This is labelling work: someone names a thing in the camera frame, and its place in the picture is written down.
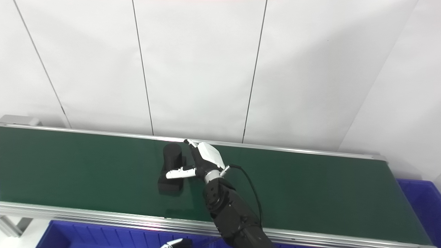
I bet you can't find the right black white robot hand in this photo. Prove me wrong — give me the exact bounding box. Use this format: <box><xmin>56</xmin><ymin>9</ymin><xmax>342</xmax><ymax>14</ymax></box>
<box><xmin>166</xmin><ymin>139</ymin><xmax>226</xmax><ymax>181</ymax></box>

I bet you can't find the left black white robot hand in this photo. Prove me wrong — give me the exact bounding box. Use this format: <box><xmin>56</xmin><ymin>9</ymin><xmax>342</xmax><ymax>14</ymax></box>
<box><xmin>160</xmin><ymin>238</ymin><xmax>193</xmax><ymax>248</ymax></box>

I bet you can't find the black cylinder block part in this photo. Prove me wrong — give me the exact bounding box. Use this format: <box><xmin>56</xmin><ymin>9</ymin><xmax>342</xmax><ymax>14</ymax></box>
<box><xmin>158</xmin><ymin>143</ymin><xmax>187</xmax><ymax>193</ymax></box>

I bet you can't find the blue plastic bin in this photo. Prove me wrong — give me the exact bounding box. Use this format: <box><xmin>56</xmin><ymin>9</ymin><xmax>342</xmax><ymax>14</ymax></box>
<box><xmin>36</xmin><ymin>220</ymin><xmax>221</xmax><ymax>248</ymax></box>
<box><xmin>396</xmin><ymin>178</ymin><xmax>441</xmax><ymax>248</ymax></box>

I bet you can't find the green conveyor belt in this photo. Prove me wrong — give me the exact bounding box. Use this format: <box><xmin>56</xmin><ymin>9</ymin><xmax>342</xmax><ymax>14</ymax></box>
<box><xmin>0</xmin><ymin>124</ymin><xmax>434</xmax><ymax>248</ymax></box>

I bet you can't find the aluminium conveyor leg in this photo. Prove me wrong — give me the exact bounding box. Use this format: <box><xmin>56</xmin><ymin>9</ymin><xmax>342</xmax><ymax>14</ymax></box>
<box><xmin>0</xmin><ymin>215</ymin><xmax>33</xmax><ymax>237</ymax></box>

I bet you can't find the grey conveyor end cover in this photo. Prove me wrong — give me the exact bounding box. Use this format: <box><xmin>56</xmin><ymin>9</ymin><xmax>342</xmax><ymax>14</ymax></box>
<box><xmin>0</xmin><ymin>115</ymin><xmax>42</xmax><ymax>127</ymax></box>

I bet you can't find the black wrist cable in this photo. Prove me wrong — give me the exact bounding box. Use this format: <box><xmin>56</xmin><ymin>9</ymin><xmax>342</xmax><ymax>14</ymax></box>
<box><xmin>222</xmin><ymin>164</ymin><xmax>263</xmax><ymax>228</ymax></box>

